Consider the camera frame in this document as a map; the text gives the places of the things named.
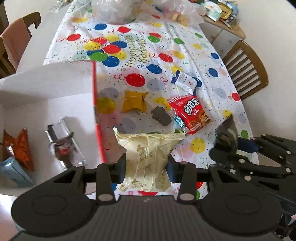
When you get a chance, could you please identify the cream snack bag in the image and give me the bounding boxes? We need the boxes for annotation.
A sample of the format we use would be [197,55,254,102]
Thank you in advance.
[113,128,186,192]

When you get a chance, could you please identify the small teal wrapped candy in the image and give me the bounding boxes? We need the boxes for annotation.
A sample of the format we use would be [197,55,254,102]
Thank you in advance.
[174,115,186,130]

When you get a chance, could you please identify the tissue box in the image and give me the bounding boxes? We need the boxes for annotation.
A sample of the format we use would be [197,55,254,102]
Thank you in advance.
[204,1,222,22]

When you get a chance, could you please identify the pink cloth on chair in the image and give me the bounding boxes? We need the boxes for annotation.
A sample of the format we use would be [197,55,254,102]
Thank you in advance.
[1,18,31,70]

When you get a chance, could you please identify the yellow snack packet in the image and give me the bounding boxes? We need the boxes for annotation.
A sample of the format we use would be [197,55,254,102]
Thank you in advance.
[121,90,148,113]

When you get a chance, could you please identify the red lion snack bag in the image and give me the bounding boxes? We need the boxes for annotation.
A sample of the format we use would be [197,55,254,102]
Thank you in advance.
[167,94,211,135]

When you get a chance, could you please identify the black and white snack packet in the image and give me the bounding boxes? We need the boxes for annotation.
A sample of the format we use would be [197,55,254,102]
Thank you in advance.
[50,132,74,170]

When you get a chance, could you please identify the silver foil snack packet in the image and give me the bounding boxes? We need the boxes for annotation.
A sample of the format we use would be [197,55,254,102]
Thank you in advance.
[45,116,87,170]

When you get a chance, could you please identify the large clear plastic bag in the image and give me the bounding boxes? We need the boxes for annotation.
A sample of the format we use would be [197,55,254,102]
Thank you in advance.
[91,0,144,25]

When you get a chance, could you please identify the white and blue snack packet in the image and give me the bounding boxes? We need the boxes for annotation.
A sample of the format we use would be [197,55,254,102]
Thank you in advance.
[171,70,198,95]

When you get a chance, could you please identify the brown foil Oreo packet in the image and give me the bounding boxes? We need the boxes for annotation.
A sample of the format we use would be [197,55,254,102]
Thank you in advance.
[1,128,35,172]

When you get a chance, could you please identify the clear bag with cookies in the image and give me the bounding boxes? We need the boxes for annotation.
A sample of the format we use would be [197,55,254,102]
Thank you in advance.
[152,0,206,27]

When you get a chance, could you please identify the balloon print tablecloth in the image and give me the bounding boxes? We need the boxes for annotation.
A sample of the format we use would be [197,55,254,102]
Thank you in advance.
[43,0,260,201]

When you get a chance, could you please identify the black foil snack packet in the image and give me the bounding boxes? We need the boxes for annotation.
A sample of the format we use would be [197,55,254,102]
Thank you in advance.
[214,114,238,153]

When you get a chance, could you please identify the white sideboard with wooden top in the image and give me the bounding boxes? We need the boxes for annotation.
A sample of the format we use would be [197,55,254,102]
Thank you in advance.
[199,16,246,58]

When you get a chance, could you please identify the red and white cardboard box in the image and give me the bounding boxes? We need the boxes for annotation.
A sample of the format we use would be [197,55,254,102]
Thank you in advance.
[1,61,101,185]

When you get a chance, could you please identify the wooden slatted chair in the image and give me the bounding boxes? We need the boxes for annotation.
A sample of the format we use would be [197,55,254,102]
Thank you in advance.
[223,40,268,100]

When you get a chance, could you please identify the small dark grey snack packet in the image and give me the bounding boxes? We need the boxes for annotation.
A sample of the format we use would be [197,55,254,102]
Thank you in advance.
[151,106,171,126]

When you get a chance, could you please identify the light blue snack packet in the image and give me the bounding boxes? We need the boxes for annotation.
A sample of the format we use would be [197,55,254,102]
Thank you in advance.
[1,157,34,187]

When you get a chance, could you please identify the wooden chair with pink cloth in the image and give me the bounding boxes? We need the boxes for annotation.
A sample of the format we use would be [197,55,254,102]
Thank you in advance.
[1,12,41,78]

